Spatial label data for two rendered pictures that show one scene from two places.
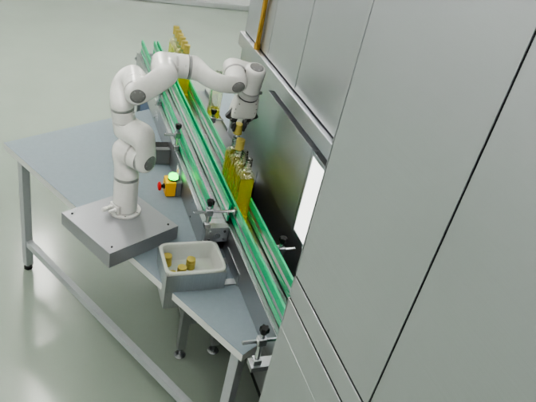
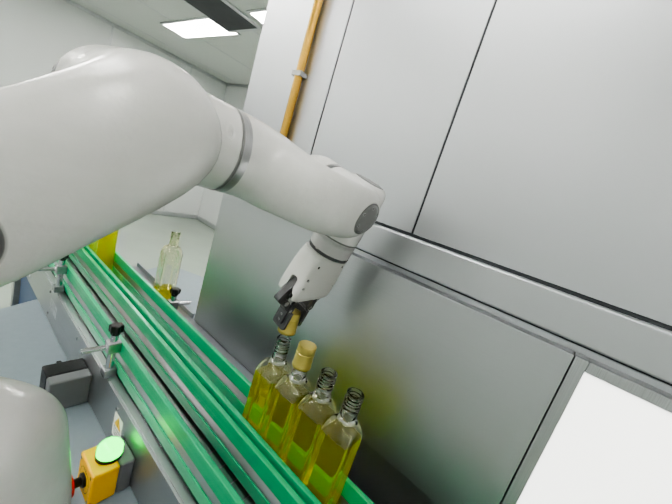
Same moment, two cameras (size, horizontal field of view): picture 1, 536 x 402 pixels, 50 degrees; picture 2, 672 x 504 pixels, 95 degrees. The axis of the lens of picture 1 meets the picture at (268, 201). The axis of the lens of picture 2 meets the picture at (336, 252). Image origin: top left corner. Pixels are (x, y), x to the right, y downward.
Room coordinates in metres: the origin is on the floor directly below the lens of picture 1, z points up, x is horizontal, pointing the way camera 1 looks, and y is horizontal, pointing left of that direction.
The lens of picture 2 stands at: (1.56, 0.41, 1.44)
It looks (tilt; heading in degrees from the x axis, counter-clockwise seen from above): 11 degrees down; 331
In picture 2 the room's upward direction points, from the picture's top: 18 degrees clockwise
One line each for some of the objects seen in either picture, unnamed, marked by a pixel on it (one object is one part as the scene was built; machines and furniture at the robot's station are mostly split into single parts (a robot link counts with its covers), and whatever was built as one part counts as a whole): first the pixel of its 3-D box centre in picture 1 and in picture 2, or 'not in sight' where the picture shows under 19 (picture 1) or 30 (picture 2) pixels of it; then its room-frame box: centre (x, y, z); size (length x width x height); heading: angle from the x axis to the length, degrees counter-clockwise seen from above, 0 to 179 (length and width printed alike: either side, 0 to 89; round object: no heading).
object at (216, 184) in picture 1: (183, 111); (111, 296); (2.63, 0.52, 0.93); 1.75 x 0.01 x 0.08; 26
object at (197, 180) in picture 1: (168, 110); (81, 298); (2.59, 0.58, 0.93); 1.75 x 0.01 x 0.08; 26
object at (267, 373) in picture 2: (230, 169); (264, 406); (2.06, 0.18, 0.99); 0.06 x 0.06 x 0.21; 27
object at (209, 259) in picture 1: (191, 265); not in sight; (1.64, 0.22, 0.80); 0.22 x 0.17 x 0.09; 116
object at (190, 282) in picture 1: (198, 266); not in sight; (1.65, 0.20, 0.79); 0.27 x 0.17 x 0.08; 116
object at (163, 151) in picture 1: (159, 153); (65, 384); (2.39, 0.56, 0.79); 0.08 x 0.08 x 0.08; 26
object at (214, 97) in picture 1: (215, 95); (168, 267); (2.71, 0.38, 1.01); 0.06 x 0.06 x 0.26; 21
